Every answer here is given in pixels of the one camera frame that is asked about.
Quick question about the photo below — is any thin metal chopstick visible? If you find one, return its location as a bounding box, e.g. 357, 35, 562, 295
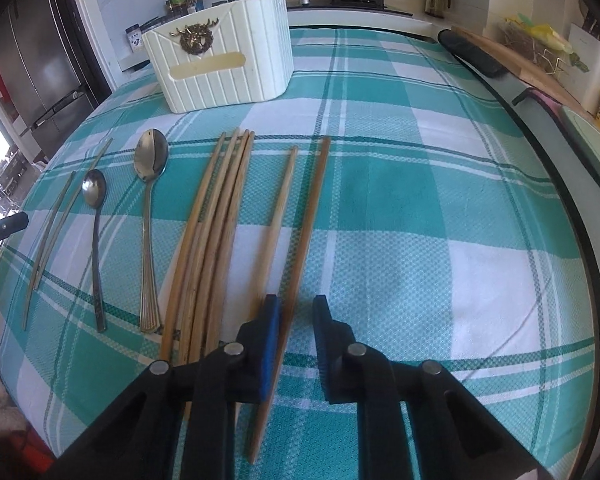
21, 170, 78, 332
33, 136, 112, 289

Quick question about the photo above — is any dark brown wooden chopstick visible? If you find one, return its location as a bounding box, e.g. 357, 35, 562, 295
248, 136, 332, 465

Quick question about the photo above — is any small dark-handled spoon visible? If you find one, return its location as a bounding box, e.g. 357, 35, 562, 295
82, 169, 107, 333

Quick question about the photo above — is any wooden chopstick bundle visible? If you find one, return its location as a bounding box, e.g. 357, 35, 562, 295
160, 133, 225, 362
204, 130, 254, 354
187, 130, 249, 363
176, 128, 240, 365

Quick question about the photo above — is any light wooden chopstick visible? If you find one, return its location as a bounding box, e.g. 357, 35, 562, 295
248, 146, 298, 320

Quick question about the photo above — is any grey refrigerator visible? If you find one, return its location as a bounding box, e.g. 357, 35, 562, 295
0, 0, 111, 160

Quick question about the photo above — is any large silver spoon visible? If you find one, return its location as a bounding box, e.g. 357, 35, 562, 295
133, 128, 169, 334

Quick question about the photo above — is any teal white checkered tablecloth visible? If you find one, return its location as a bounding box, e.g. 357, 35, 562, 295
0, 28, 595, 479

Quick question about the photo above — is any sauce bottles cluster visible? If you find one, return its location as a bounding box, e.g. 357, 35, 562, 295
166, 0, 204, 16

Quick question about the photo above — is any cream ribbed utensil holder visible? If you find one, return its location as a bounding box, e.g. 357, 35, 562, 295
143, 0, 294, 114

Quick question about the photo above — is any wooden cutting board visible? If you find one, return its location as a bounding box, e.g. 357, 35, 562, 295
451, 25, 593, 122

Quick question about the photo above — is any glass french press jug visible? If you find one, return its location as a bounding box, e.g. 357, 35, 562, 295
424, 0, 451, 18

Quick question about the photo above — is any wire basket with yellow packets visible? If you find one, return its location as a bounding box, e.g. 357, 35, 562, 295
501, 14, 590, 77

